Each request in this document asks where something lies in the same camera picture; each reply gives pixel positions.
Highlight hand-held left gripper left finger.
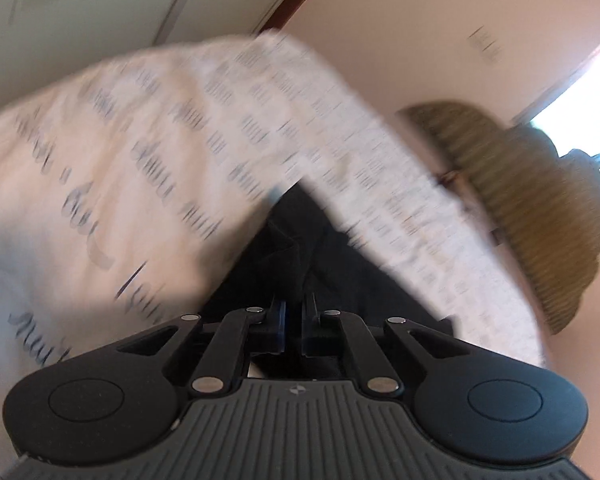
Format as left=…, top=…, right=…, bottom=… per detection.
left=116, top=299, right=287, bottom=397

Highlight white floral door panel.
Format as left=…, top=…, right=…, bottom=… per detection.
left=0, top=0, right=326, bottom=117

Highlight white wall socket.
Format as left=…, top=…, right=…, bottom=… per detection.
left=469, top=26, right=504, bottom=62

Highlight black pants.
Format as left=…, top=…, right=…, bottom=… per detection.
left=200, top=182, right=456, bottom=382

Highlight white script-printed blanket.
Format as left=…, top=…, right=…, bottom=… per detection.
left=0, top=30, right=548, bottom=480

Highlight window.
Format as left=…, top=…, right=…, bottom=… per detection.
left=511, top=30, right=600, bottom=213

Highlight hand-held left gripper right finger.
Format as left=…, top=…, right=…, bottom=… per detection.
left=301, top=293, right=472, bottom=398

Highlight green upholstered headboard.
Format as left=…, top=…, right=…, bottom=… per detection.
left=397, top=101, right=600, bottom=336

